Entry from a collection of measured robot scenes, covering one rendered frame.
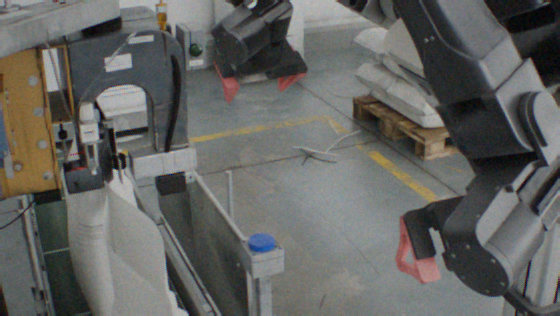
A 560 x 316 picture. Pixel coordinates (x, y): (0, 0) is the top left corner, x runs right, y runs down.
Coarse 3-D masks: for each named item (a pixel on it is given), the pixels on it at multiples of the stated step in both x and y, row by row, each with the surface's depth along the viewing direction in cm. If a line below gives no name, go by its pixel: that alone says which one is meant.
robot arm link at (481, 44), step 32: (416, 0) 50; (448, 0) 49; (480, 0) 51; (416, 32) 52; (448, 32) 50; (480, 32) 50; (448, 64) 51; (480, 64) 49; (512, 64) 51; (448, 96) 53; (480, 96) 51; (512, 96) 50; (448, 128) 55; (480, 128) 53; (512, 128) 50
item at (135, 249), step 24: (120, 216) 139; (144, 216) 130; (120, 240) 143; (144, 240) 133; (120, 264) 116; (144, 264) 137; (120, 288) 120; (144, 288) 111; (168, 288) 118; (120, 312) 125; (144, 312) 114; (168, 312) 104
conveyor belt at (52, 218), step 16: (64, 160) 316; (64, 192) 286; (48, 208) 273; (64, 208) 273; (48, 224) 261; (64, 224) 261; (48, 240) 250; (64, 240) 250; (48, 256) 239; (64, 256) 240; (48, 272) 230; (64, 272) 230; (64, 288) 221; (80, 288) 221; (64, 304) 213; (80, 304) 213
